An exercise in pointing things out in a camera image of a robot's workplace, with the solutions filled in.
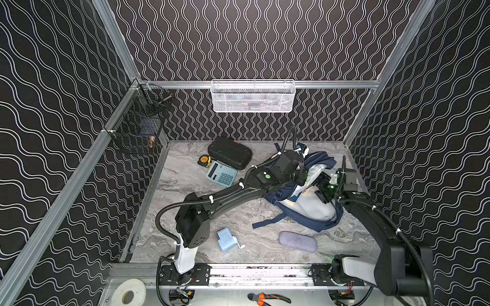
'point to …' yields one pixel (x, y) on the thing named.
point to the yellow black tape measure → (205, 160)
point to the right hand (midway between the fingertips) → (311, 183)
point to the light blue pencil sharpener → (227, 241)
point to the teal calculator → (221, 173)
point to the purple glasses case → (298, 241)
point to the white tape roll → (134, 285)
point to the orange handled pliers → (259, 297)
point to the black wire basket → (136, 128)
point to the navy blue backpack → (296, 201)
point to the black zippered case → (230, 152)
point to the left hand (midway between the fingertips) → (308, 164)
